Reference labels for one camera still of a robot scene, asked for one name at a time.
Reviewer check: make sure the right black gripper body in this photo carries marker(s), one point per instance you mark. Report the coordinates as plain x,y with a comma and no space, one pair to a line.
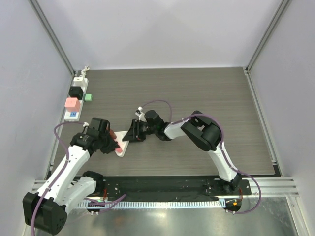
137,130

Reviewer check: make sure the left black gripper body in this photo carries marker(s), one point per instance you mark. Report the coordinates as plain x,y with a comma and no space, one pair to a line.
106,145

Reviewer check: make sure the green cube plug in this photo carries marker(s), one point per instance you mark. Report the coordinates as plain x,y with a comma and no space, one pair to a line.
88,97

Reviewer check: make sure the pink cube socket adapter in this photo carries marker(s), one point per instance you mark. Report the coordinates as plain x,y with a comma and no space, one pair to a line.
72,104

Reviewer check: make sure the white power strip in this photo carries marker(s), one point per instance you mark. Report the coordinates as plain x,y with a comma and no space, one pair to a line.
83,83

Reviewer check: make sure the dark red cube plug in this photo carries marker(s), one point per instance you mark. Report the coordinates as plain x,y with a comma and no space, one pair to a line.
112,134

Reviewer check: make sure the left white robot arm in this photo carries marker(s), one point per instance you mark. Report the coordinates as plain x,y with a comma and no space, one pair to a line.
48,208

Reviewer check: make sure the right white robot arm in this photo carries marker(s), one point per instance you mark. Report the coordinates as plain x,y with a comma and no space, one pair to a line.
201,129

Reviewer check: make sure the black cube plug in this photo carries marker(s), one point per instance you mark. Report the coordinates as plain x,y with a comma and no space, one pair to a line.
76,91

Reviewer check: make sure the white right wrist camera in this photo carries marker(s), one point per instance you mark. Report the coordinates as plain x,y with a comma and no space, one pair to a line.
140,114

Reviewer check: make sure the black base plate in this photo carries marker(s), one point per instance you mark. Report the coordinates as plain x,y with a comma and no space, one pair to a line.
172,188

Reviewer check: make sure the white slotted cable duct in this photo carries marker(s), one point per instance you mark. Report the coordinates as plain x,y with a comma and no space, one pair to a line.
155,205

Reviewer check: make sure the aluminium frame rail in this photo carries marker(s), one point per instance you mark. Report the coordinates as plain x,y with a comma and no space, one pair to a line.
269,186

